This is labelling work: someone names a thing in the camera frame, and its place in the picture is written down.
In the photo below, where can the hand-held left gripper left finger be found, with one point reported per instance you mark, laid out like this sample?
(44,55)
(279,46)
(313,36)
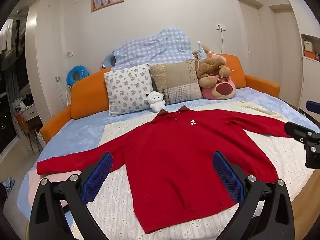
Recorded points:
(97,175)

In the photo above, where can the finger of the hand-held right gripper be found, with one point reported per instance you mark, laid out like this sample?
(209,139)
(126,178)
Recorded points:
(297,130)
(313,106)

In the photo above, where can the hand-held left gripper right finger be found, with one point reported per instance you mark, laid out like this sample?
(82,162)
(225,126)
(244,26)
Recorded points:
(227,177)

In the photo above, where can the red sweater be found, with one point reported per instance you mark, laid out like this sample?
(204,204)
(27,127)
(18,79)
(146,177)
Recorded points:
(175,155)

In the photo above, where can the white shelf cabinet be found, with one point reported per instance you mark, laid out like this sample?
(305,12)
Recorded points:
(310,80)

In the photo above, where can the cream lace blanket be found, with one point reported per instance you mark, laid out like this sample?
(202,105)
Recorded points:
(287,160)

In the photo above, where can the orange box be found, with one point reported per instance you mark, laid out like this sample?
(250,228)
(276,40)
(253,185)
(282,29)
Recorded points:
(309,54)

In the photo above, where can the white door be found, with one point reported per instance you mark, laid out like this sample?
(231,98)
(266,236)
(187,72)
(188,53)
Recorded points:
(250,42)
(287,55)

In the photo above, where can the white bag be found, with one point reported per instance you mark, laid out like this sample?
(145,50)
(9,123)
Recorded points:
(308,45)

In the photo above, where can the pink folded garment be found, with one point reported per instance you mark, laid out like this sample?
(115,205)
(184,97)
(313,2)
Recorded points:
(33,180)

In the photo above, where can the pink bear plush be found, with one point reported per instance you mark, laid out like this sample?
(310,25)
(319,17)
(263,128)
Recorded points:
(222,88)

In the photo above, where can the floral pillow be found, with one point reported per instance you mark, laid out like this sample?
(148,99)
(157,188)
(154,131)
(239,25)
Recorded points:
(127,90)

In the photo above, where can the white pole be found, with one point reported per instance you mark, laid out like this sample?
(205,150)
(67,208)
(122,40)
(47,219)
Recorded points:
(60,92)

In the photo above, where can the orange chair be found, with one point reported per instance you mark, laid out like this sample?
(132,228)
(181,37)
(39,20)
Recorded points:
(22,123)

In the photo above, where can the white plush toy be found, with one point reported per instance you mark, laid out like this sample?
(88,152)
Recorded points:
(155,101)

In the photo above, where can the white desk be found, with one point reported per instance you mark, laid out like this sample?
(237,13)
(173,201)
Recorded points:
(27,108)

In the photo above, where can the brown teddy bear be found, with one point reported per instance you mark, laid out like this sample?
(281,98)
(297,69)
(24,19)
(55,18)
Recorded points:
(210,70)

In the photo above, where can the beige patchwork pillow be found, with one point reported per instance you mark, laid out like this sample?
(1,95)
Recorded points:
(175,80)

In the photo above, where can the blue party hat plush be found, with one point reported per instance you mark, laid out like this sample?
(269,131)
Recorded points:
(201,53)

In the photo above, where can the blue checked blanket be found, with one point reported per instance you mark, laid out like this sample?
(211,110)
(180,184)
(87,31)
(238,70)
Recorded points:
(150,47)

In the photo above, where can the hanging white garment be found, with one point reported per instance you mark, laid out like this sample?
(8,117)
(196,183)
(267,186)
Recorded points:
(6,36)

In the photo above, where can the white wall socket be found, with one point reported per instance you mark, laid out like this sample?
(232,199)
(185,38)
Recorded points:
(221,27)

